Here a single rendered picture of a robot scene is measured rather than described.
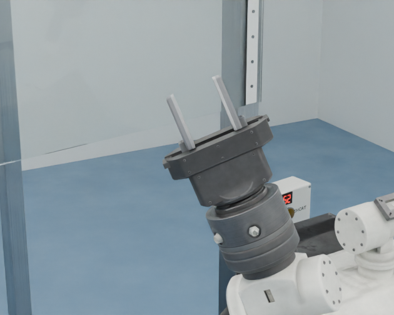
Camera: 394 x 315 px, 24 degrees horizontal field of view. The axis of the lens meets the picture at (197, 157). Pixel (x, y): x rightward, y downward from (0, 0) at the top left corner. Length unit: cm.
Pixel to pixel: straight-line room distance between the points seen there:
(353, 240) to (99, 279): 290
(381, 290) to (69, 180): 404
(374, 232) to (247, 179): 35
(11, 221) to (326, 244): 171
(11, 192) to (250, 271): 202
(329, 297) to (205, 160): 20
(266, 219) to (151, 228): 363
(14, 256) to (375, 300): 191
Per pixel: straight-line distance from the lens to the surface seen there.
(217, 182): 99
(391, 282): 135
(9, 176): 295
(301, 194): 204
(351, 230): 130
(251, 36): 189
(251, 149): 98
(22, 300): 314
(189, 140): 98
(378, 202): 130
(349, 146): 584
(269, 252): 100
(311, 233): 149
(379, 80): 580
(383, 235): 131
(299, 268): 102
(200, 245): 442
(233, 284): 106
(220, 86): 98
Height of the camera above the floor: 190
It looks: 20 degrees down
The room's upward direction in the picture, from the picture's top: straight up
